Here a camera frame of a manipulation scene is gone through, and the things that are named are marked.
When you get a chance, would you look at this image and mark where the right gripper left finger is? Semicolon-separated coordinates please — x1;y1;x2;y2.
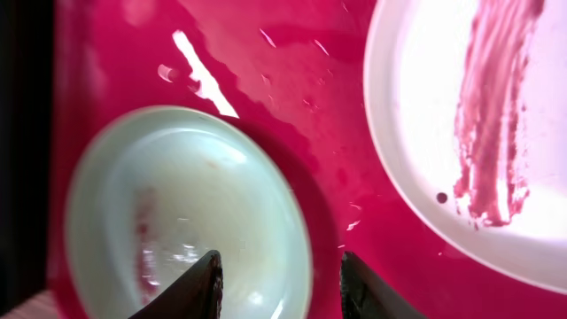
129;250;223;319

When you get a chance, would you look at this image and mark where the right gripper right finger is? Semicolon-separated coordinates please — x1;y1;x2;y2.
339;251;425;319

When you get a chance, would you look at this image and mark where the light blue plate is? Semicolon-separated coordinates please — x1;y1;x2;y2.
65;106;313;318

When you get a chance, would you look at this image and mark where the red plastic tray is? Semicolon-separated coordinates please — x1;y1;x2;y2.
48;0;566;318

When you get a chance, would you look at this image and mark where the white plate top right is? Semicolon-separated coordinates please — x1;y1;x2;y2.
363;0;566;293

